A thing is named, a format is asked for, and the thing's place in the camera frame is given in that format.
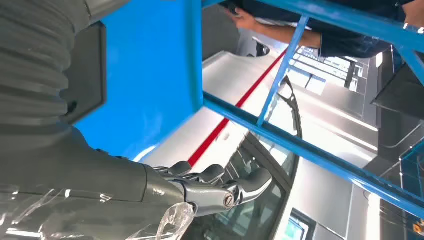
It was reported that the blue metal shelf rack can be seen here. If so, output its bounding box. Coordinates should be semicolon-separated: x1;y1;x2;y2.
74;0;424;220

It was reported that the red barrier belt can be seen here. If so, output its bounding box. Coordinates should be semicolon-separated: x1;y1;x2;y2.
187;48;288;168

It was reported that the white car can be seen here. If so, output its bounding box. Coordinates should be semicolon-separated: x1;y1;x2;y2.
140;28;382;240

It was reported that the dark grey flat panel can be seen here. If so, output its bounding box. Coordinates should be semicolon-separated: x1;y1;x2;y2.
61;21;108;126

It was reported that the person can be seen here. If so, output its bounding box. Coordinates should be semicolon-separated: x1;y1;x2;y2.
220;0;424;60

